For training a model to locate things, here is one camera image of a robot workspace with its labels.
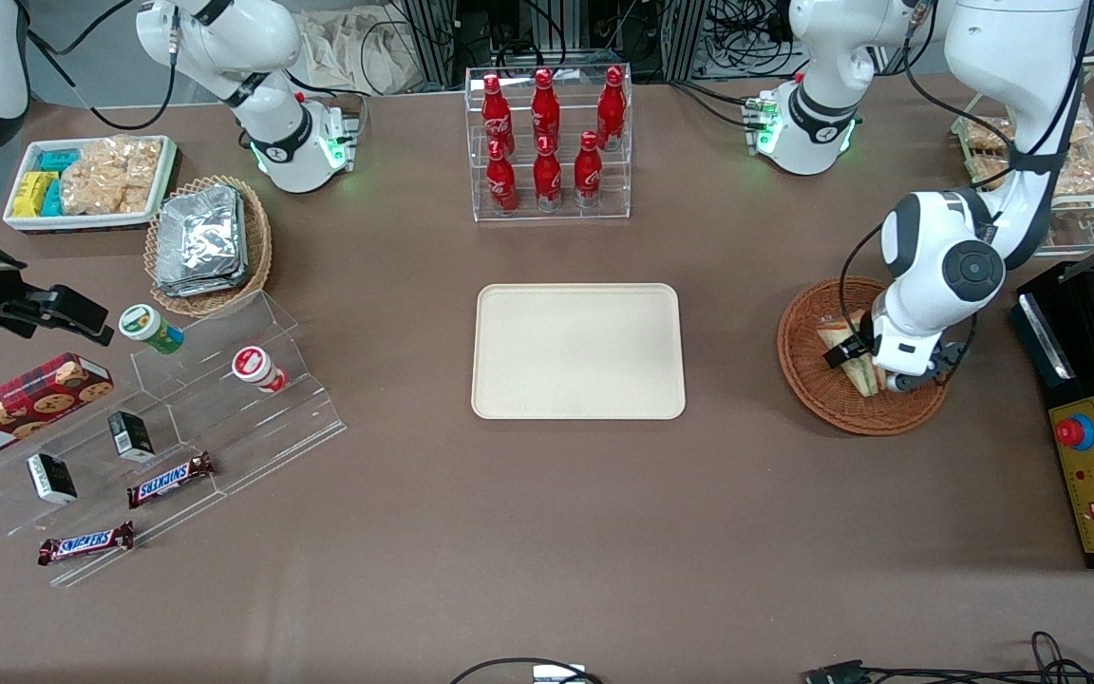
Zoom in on black machine with yellow panel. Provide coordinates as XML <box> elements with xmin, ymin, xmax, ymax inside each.
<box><xmin>1011</xmin><ymin>261</ymin><xmax>1094</xmax><ymax>571</ymax></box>

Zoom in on clear acrylic stepped shelf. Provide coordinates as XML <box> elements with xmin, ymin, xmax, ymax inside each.
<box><xmin>0</xmin><ymin>290</ymin><xmax>349</xmax><ymax>590</ymax></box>

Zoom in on small black carton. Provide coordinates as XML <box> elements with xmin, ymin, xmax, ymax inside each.
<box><xmin>27</xmin><ymin>452</ymin><xmax>79</xmax><ymax>505</ymax></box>
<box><xmin>107</xmin><ymin>409</ymin><xmax>157</xmax><ymax>465</ymax></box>

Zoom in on white rectangular snack bin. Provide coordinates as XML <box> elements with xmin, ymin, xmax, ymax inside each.
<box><xmin>3</xmin><ymin>135</ymin><xmax>179</xmax><ymax>235</ymax></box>

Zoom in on cream plastic serving tray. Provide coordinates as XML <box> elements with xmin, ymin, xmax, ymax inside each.
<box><xmin>471</xmin><ymin>283</ymin><xmax>687</xmax><ymax>421</ymax></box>

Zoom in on clear bag of crackers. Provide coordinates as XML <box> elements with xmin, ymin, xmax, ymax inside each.
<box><xmin>959</xmin><ymin>112</ymin><xmax>1019</xmax><ymax>156</ymax></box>
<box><xmin>60</xmin><ymin>135</ymin><xmax>165</xmax><ymax>217</ymax></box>
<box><xmin>970</xmin><ymin>123</ymin><xmax>1094</xmax><ymax>206</ymax></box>

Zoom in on black tangled cable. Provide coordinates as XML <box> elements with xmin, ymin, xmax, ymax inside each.
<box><xmin>865</xmin><ymin>631</ymin><xmax>1094</xmax><ymax>684</ymax></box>

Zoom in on round brown wicker basket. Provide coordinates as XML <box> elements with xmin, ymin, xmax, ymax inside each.
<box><xmin>777</xmin><ymin>276</ymin><xmax>950</xmax><ymax>437</ymax></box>

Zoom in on beige cloth bag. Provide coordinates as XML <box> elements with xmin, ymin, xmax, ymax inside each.
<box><xmin>292</xmin><ymin>8</ymin><xmax>427</xmax><ymax>97</ymax></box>

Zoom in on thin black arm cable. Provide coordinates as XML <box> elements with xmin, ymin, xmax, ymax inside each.
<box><xmin>27</xmin><ymin>0</ymin><xmax>179</xmax><ymax>133</ymax></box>

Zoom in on black cable connector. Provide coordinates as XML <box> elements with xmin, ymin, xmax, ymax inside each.
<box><xmin>804</xmin><ymin>659</ymin><xmax>867</xmax><ymax>684</ymax></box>

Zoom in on plastic-wrapped triangle sandwich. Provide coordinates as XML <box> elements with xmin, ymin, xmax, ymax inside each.
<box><xmin>815</xmin><ymin>318</ymin><xmax>889</xmax><ymax>395</ymax></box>

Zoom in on oval wicker basket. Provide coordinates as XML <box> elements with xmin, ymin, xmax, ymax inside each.
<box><xmin>144</xmin><ymin>175</ymin><xmax>274</xmax><ymax>318</ymax></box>

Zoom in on black table cable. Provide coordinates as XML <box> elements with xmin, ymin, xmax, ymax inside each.
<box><xmin>450</xmin><ymin>656</ymin><xmax>607</xmax><ymax>684</ymax></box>

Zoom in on clear acrylic bottle rack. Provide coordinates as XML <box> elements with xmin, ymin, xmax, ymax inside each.
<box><xmin>463</xmin><ymin>64</ymin><xmax>634</xmax><ymax>223</ymax></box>

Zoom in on red Coca-Cola bottle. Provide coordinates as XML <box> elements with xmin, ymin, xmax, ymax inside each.
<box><xmin>533</xmin><ymin>136</ymin><xmax>565</xmax><ymax>213</ymax></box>
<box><xmin>481</xmin><ymin>74</ymin><xmax>517</xmax><ymax>159</ymax></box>
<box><xmin>530</xmin><ymin>68</ymin><xmax>562</xmax><ymax>153</ymax></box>
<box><xmin>596</xmin><ymin>66</ymin><xmax>628</xmax><ymax>152</ymax></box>
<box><xmin>573</xmin><ymin>131</ymin><xmax>604</xmax><ymax>209</ymax></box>
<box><xmin>485</xmin><ymin>141</ymin><xmax>519</xmax><ymax>216</ymax></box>

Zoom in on green snack cup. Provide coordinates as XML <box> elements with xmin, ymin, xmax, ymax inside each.
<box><xmin>119</xmin><ymin>304</ymin><xmax>186</xmax><ymax>356</ymax></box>

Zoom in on black cable bundle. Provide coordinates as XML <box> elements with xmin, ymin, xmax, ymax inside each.
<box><xmin>694</xmin><ymin>0</ymin><xmax>800</xmax><ymax>82</ymax></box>

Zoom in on red tartan cookie box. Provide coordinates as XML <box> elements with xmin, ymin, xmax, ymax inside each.
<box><xmin>0</xmin><ymin>352</ymin><xmax>115</xmax><ymax>469</ymax></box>

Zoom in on yellow snack packet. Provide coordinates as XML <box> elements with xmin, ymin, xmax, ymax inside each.
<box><xmin>12</xmin><ymin>171</ymin><xmax>56</xmax><ymax>219</ymax></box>

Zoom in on aluminium frame post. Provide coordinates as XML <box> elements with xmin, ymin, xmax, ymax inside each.
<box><xmin>663</xmin><ymin>0</ymin><xmax>706</xmax><ymax>83</ymax></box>
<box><xmin>397</xmin><ymin>0</ymin><xmax>459</xmax><ymax>88</ymax></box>

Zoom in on stack of foil containers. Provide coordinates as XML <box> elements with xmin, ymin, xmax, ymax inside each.
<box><xmin>155</xmin><ymin>184</ymin><xmax>250</xmax><ymax>298</ymax></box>

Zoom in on red snack cup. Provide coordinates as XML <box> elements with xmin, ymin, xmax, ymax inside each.
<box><xmin>231</xmin><ymin>346</ymin><xmax>289</xmax><ymax>394</ymax></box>

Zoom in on Snickers chocolate bar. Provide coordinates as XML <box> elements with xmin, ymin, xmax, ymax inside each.
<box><xmin>37</xmin><ymin>521</ymin><xmax>136</xmax><ymax>568</ymax></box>
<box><xmin>126</xmin><ymin>452</ymin><xmax>217</xmax><ymax>510</ymax></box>

